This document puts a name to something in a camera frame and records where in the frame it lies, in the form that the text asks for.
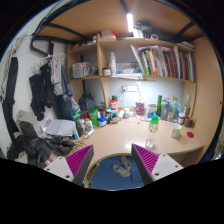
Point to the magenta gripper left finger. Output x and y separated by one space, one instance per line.
74 167

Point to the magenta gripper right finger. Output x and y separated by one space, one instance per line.
152 166

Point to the grey slipper right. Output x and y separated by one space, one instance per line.
125 162

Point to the grey slipper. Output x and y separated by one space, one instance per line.
121 171
125 162

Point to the grey slipper left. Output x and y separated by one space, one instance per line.
121 171

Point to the blue floor mat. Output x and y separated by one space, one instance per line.
104 178

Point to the small white bottle orange cap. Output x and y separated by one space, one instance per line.
88 125

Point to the clear bottle green cap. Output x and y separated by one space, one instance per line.
153 128

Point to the grey folded paper stack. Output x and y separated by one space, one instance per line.
60 127

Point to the white ceramic mug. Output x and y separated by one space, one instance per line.
175 130

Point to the blue lid white jar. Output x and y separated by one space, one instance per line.
102 121

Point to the green container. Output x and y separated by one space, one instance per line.
93 116

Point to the red round coaster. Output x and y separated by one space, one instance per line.
190 134

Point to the pink pouch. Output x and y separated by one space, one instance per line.
140 109

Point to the pile of dark clothes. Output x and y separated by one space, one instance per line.
29 147

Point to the brown cup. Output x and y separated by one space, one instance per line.
189 122

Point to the black backpack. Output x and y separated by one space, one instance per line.
86 102

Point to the green tall bottle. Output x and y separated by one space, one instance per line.
159 104

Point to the dark hanging clothes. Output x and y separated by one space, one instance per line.
50 88

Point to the clear plastic storage box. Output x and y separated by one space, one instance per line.
80 70

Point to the row of books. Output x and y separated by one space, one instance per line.
165 62

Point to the white spray bottle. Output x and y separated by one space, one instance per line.
113 64

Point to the fluorescent tube light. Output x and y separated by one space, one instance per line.
130 22

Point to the wall power socket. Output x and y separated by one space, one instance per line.
129 88

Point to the wooden wall shelf unit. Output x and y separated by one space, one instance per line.
123 52

